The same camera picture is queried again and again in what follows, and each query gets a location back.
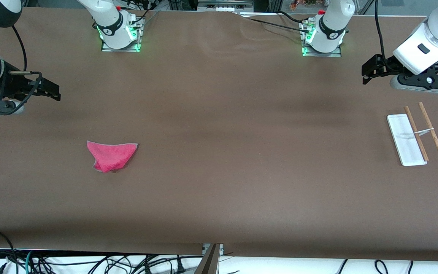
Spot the pink microfibre towel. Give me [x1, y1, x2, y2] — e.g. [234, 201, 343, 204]
[87, 140, 139, 173]

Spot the orange colourful background object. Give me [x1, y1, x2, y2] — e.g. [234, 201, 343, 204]
[289, 0, 320, 11]

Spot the grey power strip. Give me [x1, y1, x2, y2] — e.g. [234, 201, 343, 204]
[197, 0, 254, 13]

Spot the table support beam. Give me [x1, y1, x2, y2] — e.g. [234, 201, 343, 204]
[193, 244, 224, 274]

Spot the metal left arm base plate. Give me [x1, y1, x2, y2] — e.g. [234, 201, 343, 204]
[302, 23, 342, 57]

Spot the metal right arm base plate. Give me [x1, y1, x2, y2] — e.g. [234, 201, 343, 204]
[100, 17, 145, 53]

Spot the thick black table cable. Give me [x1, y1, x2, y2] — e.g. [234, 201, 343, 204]
[277, 11, 308, 24]

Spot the thin black table cable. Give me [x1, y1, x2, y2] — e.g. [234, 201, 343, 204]
[246, 18, 313, 32]

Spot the black plug cable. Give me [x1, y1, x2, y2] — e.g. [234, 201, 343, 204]
[173, 256, 187, 274]

